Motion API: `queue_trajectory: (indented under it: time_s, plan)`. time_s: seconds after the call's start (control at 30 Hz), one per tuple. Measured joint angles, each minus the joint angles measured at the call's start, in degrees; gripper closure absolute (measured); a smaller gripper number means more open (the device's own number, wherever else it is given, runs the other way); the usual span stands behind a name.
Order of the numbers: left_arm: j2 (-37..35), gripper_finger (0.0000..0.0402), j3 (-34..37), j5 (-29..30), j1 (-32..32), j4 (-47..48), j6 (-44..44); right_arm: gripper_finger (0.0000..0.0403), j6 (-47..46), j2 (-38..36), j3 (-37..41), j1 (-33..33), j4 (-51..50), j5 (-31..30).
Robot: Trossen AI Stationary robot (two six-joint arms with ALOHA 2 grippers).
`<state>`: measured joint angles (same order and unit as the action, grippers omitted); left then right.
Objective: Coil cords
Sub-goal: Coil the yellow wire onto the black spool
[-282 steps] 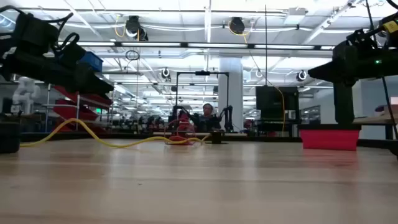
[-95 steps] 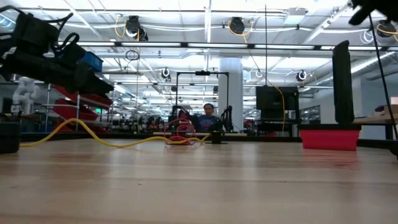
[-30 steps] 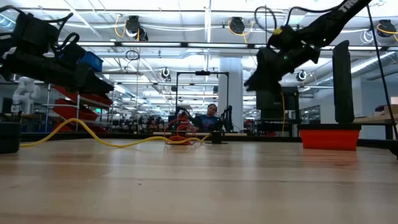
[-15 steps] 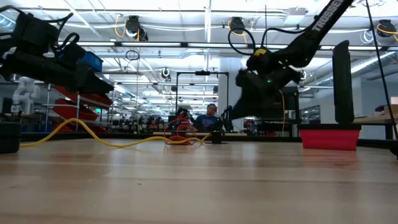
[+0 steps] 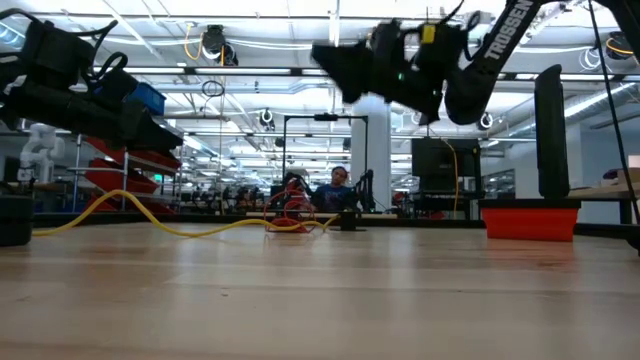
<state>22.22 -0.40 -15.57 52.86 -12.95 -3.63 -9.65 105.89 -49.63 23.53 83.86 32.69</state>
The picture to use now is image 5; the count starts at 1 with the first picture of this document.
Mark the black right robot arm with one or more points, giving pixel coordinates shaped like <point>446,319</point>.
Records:
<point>500,45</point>

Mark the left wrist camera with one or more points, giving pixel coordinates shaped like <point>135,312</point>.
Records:
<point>117,80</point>

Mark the black background robot arm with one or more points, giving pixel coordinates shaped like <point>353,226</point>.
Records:
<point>295,182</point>
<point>367,190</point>

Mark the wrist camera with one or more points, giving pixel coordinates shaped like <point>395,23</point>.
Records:
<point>442,47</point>
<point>117,80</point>

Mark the background wooden table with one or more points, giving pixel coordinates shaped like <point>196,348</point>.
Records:
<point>600,192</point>

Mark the red square container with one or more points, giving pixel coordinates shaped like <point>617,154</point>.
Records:
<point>530,225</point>

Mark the blue storage bin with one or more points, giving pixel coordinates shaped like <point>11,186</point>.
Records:
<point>150,100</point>

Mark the tall black rounded post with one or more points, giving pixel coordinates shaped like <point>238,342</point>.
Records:
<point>550,130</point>

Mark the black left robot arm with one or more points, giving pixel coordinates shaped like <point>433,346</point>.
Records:
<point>50,55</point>

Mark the thin black frame strut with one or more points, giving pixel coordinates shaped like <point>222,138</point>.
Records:
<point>635,244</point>

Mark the black zip case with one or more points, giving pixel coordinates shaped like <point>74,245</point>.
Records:
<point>15,220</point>

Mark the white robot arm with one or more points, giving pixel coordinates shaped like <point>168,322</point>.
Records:
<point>40,150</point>

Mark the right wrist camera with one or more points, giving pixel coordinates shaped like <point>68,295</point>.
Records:
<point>442,47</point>

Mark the person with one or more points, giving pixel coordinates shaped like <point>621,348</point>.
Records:
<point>332,197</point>

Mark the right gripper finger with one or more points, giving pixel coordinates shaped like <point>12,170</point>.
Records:
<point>357,82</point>
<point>345,55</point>

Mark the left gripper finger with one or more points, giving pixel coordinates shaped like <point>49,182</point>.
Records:
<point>160,127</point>
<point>150,142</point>

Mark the black monitor cart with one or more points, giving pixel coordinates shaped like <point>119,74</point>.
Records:
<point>435,160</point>

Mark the metal rack red bins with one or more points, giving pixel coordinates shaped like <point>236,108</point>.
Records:
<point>110,182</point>

